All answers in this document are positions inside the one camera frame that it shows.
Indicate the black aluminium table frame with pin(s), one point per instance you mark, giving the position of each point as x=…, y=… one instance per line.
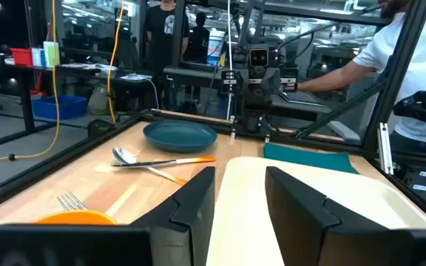
x=50, y=166

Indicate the green and white box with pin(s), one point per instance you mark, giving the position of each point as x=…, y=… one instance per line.
x=52, y=55

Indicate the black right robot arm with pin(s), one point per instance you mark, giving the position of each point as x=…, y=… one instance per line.
x=253, y=111

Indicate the dark green cloth napkin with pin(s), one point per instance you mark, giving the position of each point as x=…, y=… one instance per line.
x=309, y=159

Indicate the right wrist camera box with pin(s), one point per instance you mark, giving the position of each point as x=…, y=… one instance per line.
x=259, y=58

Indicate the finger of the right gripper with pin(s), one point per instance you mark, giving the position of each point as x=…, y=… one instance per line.
x=255, y=83
x=271, y=81

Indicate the blue plastic bin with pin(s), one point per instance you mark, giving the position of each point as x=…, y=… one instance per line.
x=59, y=107

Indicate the white metal bracket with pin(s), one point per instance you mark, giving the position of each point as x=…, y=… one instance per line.
x=385, y=147

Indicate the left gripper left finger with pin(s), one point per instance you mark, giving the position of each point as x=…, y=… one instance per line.
x=187, y=221

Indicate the orange plastic cup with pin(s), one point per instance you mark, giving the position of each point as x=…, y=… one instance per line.
x=76, y=218

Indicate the black keyboard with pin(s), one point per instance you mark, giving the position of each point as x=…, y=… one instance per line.
x=300, y=98

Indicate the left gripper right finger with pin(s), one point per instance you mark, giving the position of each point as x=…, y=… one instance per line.
x=301, y=229

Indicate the blue and white box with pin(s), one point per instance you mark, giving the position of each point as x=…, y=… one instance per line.
x=37, y=57

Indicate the red box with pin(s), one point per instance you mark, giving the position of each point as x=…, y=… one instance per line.
x=21, y=57

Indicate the black desk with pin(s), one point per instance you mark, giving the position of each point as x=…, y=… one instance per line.
x=198, y=74
x=26, y=103

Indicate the white and blue container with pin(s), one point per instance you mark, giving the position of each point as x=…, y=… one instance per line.
x=216, y=48

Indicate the white plate with dark rim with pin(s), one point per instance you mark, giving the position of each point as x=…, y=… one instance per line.
x=179, y=134

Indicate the black padded armrest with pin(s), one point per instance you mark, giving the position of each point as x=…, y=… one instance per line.
x=420, y=107

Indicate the beige plastic tray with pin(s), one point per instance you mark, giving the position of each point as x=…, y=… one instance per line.
x=240, y=221

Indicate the grey bag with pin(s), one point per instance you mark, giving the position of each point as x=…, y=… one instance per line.
x=98, y=99

